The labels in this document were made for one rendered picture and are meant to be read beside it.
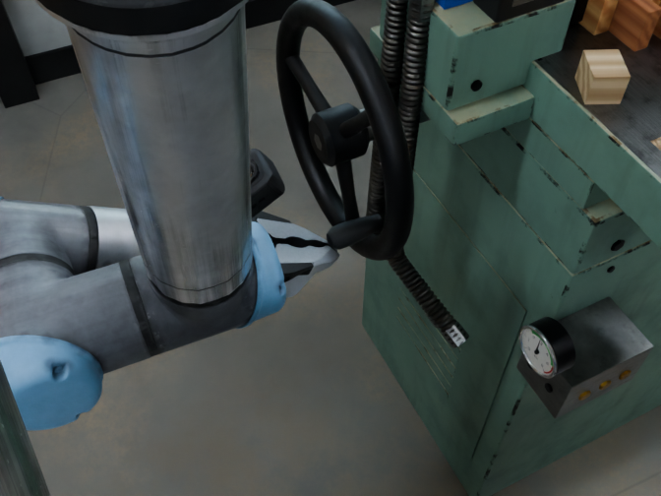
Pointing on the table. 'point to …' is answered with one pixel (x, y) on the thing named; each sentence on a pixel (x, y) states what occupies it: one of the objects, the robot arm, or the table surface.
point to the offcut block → (602, 77)
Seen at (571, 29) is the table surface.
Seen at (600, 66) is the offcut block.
